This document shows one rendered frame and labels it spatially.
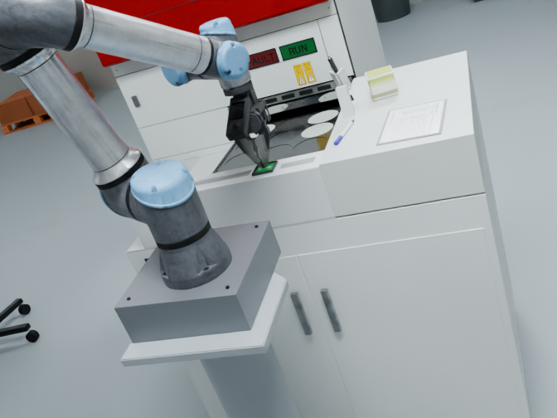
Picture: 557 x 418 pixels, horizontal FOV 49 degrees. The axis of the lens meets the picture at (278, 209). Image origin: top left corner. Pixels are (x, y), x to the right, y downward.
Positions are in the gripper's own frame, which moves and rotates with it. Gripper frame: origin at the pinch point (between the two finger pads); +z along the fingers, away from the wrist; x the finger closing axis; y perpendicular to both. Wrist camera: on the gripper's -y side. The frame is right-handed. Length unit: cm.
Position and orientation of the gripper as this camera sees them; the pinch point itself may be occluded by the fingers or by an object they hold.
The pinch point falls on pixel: (262, 164)
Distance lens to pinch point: 151.1
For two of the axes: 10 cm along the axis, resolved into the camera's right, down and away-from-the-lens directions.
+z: 3.1, 8.5, 4.2
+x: -9.2, 1.6, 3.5
